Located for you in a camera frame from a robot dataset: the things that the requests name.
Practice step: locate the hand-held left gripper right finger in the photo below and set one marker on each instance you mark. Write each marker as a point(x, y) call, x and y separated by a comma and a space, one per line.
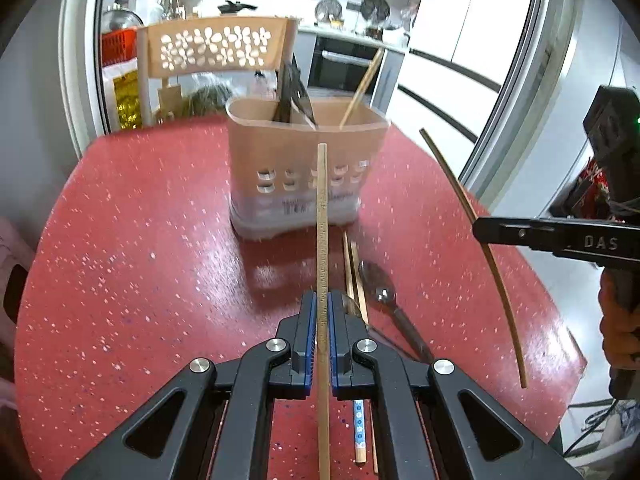
point(334, 350)

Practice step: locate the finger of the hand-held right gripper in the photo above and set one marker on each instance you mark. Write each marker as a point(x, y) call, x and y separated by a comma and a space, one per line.
point(510, 232)

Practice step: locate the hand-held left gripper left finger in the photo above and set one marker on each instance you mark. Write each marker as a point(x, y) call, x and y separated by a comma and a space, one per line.
point(312, 350)

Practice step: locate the wooden chopstick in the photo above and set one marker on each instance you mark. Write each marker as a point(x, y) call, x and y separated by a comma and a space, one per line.
point(362, 85)
point(322, 210)
point(452, 175)
point(347, 265)
point(359, 280)

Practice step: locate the beige plastic utensil holder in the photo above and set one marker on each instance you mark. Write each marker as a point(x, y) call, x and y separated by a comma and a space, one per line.
point(280, 160)

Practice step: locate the person's right hand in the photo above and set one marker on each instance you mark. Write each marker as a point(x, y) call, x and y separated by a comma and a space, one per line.
point(622, 330)

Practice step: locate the red patterned cloth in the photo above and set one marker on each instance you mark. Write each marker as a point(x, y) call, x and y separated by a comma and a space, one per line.
point(592, 187)

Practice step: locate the white refrigerator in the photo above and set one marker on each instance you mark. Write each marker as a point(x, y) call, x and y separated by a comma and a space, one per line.
point(465, 25)

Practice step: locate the white rice cooker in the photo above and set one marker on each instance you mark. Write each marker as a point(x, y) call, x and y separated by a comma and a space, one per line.
point(395, 36)

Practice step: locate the built-in black oven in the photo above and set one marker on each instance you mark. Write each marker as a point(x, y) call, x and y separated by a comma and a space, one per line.
point(340, 65)

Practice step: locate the dark round steamer rack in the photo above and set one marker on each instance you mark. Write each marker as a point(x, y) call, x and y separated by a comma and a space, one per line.
point(375, 10)

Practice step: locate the bag of green vegetables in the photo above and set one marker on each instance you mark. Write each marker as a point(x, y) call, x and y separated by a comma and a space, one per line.
point(210, 95)

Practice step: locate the yellow oil bottle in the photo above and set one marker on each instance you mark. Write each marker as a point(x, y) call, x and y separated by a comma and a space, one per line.
point(126, 100)

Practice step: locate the beige chair flower cutouts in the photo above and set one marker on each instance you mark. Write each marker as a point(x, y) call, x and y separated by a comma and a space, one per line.
point(150, 60)

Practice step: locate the black wok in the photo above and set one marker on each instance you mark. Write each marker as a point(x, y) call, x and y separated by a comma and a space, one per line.
point(237, 7)

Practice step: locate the red plastic basket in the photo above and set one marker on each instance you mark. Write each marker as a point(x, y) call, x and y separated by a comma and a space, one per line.
point(119, 47)

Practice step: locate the metal bowl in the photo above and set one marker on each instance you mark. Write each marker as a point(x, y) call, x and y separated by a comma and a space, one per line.
point(120, 20)

